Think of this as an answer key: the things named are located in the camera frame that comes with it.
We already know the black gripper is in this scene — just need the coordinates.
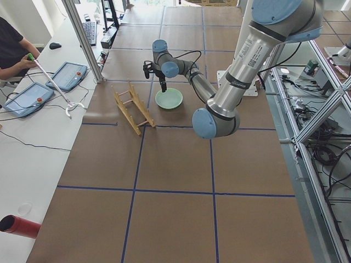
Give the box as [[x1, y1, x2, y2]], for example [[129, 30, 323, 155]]
[[154, 69, 167, 92]]

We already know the light green plate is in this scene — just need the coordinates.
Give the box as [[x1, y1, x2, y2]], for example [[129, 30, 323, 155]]
[[155, 88, 183, 110]]

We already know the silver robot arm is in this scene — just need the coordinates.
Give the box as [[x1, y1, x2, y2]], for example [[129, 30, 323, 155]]
[[150, 0, 324, 139]]

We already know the wooden dish rack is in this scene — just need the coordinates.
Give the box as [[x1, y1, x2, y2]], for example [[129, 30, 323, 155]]
[[111, 80, 156, 135]]

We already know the person's hand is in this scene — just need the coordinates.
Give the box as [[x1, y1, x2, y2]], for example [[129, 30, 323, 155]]
[[19, 54, 36, 69]]

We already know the black keyboard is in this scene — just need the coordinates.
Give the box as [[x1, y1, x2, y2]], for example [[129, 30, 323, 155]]
[[82, 21, 97, 46]]

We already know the far blue teach pendant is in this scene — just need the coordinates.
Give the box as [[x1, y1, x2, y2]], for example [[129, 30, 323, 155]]
[[51, 62, 88, 92]]

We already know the blue teach pendant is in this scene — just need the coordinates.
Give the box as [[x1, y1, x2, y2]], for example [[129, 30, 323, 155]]
[[51, 62, 88, 92], [3, 82, 54, 117]]

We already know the metal reacher grabber stick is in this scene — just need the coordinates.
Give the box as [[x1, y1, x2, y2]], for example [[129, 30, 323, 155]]
[[27, 53, 87, 119]]

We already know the black computer mouse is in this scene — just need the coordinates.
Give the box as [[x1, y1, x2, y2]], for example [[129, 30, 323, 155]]
[[49, 42, 61, 50]]

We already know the near blue teach pendant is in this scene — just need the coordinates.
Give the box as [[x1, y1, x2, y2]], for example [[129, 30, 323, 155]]
[[3, 82, 54, 117]]

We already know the person in black shirt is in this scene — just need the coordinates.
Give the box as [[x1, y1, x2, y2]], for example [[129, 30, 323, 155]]
[[1, 18, 40, 80]]

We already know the grey electronic box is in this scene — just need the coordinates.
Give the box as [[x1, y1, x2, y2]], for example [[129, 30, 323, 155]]
[[312, 67, 335, 95]]

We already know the red cylinder tube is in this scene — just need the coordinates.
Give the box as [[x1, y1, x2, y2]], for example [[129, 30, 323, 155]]
[[1, 215, 41, 239]]

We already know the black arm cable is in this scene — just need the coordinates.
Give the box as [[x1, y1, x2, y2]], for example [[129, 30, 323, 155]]
[[172, 50, 203, 80]]

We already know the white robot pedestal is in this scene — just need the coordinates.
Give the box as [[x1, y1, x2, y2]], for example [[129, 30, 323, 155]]
[[216, 0, 260, 96]]

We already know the aluminium frame post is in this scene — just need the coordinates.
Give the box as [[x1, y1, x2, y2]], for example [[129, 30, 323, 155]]
[[62, 0, 104, 83]]

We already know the aluminium frame rail right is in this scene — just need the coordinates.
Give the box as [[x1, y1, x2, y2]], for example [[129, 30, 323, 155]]
[[259, 34, 350, 262]]

